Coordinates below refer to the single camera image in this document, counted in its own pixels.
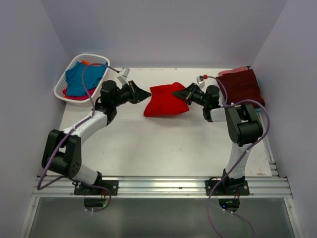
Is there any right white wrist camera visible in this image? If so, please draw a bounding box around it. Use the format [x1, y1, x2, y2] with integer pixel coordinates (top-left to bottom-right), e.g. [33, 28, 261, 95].
[197, 74, 208, 89]

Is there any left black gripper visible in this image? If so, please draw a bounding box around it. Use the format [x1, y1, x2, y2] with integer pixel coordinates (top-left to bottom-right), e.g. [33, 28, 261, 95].
[112, 81, 151, 108]

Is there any magenta t shirt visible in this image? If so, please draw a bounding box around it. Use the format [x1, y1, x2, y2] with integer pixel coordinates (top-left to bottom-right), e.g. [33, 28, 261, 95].
[62, 88, 96, 101]

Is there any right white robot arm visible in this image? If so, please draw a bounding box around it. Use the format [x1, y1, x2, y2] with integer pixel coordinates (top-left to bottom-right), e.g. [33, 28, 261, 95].
[172, 83, 264, 195]

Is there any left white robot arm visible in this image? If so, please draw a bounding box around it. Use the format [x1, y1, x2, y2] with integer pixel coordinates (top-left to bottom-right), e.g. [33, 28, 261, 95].
[40, 80, 151, 195]

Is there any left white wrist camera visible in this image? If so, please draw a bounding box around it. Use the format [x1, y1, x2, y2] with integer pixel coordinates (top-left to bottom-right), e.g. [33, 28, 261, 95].
[117, 67, 130, 86]

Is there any red t shirt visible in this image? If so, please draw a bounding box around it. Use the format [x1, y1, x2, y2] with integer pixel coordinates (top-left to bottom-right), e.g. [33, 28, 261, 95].
[143, 82, 189, 118]

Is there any white plastic laundry basket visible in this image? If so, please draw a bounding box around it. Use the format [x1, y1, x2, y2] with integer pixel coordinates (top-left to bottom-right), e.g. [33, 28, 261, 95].
[54, 53, 110, 107]

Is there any aluminium mounting rail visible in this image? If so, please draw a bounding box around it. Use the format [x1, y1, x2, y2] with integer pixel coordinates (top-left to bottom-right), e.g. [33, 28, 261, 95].
[32, 161, 292, 198]

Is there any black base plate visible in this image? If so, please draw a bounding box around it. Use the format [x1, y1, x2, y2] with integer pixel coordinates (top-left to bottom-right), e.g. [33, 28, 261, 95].
[205, 177, 250, 196]
[72, 179, 119, 196]

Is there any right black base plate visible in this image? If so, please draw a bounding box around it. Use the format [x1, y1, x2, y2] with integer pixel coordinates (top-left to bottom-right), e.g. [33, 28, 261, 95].
[205, 177, 250, 196]

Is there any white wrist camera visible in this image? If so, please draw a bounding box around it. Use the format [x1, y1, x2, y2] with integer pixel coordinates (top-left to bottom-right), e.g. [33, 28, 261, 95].
[197, 74, 208, 89]
[117, 67, 130, 86]

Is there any folded pink t shirt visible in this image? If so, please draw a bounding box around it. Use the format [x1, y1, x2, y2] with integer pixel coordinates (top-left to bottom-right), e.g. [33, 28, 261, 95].
[218, 66, 249, 76]

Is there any folded maroon t shirt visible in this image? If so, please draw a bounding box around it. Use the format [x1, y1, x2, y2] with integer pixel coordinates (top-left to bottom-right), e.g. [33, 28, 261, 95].
[217, 69, 265, 106]

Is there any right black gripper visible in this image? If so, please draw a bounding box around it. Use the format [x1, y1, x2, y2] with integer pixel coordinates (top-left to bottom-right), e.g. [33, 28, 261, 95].
[172, 83, 209, 108]

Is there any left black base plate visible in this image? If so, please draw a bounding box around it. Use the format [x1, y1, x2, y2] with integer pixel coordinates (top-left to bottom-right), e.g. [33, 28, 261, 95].
[72, 179, 119, 196]

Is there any orange t shirt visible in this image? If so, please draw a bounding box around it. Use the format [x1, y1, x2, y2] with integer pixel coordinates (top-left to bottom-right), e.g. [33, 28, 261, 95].
[81, 60, 90, 65]

